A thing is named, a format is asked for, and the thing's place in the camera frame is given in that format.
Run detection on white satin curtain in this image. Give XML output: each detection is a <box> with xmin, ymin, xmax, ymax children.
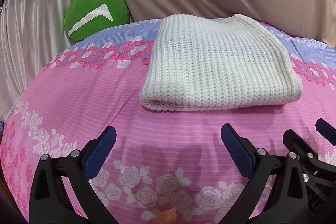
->
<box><xmin>0</xmin><ymin>0</ymin><xmax>80</xmax><ymax>119</ymax></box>

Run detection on pink floral bedsheet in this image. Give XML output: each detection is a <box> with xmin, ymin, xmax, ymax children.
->
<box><xmin>0</xmin><ymin>18</ymin><xmax>336</xmax><ymax>224</ymax></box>

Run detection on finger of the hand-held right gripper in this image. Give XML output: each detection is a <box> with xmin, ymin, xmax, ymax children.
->
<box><xmin>316</xmin><ymin>118</ymin><xmax>336</xmax><ymax>146</ymax></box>
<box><xmin>283</xmin><ymin>130</ymin><xmax>336</xmax><ymax>183</ymax></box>

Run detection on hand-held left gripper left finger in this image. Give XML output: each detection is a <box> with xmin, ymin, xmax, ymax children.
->
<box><xmin>29</xmin><ymin>126</ymin><xmax>117</xmax><ymax>224</ymax></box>

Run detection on white knit sweater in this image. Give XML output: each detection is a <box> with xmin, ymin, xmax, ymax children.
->
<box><xmin>139</xmin><ymin>14</ymin><xmax>303</xmax><ymax>111</ymax></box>

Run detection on green cushion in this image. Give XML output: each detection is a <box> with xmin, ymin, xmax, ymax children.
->
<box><xmin>64</xmin><ymin>0</ymin><xmax>130</xmax><ymax>43</ymax></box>

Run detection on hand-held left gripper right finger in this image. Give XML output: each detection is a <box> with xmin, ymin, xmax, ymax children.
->
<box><xmin>221</xmin><ymin>123</ymin><xmax>311</xmax><ymax>224</ymax></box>

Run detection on person's left hand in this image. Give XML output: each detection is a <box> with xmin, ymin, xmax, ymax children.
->
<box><xmin>150</xmin><ymin>208</ymin><xmax>177</xmax><ymax>224</ymax></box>

